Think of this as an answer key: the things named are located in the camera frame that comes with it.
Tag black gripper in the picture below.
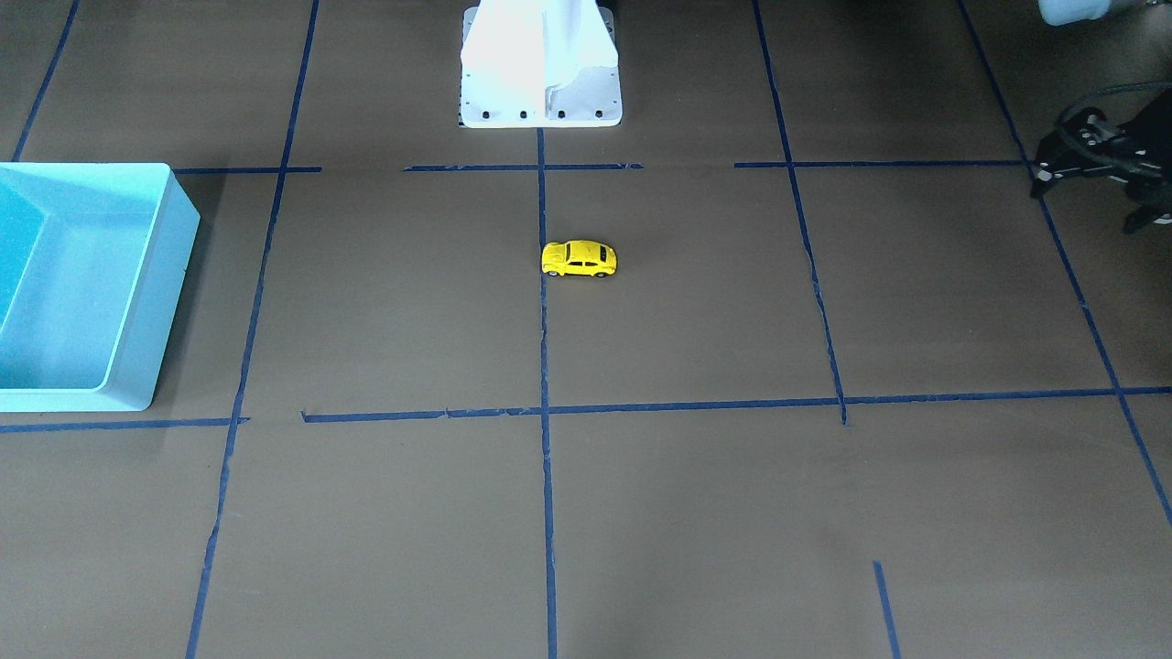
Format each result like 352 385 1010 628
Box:
1124 175 1171 233

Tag yellow beetle toy car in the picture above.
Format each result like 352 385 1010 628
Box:
540 239 618 278

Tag teal plastic bin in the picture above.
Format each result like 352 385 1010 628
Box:
1 162 202 413

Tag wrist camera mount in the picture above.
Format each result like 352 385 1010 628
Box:
1030 93 1171 199

